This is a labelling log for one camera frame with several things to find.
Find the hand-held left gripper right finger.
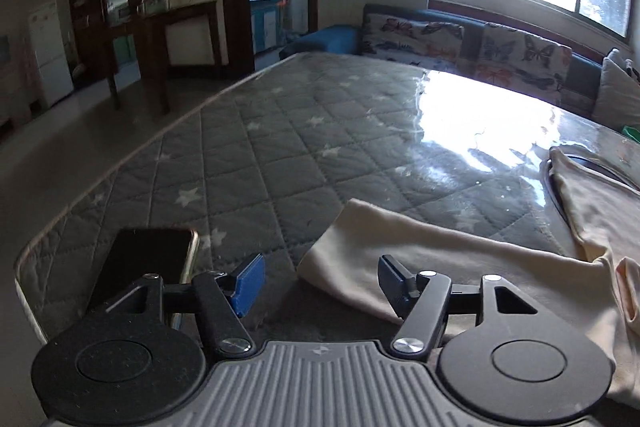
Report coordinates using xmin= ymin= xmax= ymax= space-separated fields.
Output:
xmin=377 ymin=255 xmax=535 ymax=354

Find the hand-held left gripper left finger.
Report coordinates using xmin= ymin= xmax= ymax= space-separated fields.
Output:
xmin=106 ymin=253 xmax=266 ymax=356

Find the cream long-sleeved shirt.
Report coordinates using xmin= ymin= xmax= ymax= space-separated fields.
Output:
xmin=297 ymin=146 xmax=640 ymax=411

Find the black smartphone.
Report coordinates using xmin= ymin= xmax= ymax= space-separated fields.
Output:
xmin=86 ymin=227 xmax=200 ymax=327

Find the grey star-quilted mattress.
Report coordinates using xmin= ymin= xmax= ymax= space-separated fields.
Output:
xmin=14 ymin=52 xmax=640 ymax=343

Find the butterfly-print sofa cover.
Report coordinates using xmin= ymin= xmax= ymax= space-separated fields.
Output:
xmin=361 ymin=12 xmax=573 ymax=104

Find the dark wooden table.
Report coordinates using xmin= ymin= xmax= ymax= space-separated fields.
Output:
xmin=103 ymin=0 xmax=223 ymax=116

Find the blue cabinet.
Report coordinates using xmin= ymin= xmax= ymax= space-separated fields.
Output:
xmin=249 ymin=0 xmax=288 ymax=54

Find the blue sofa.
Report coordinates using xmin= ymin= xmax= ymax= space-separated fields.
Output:
xmin=279 ymin=3 xmax=603 ymax=122

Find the grey cushion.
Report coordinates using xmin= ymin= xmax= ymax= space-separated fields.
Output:
xmin=591 ymin=48 xmax=640 ymax=131

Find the white refrigerator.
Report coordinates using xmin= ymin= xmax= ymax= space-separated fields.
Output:
xmin=27 ymin=0 xmax=75 ymax=106

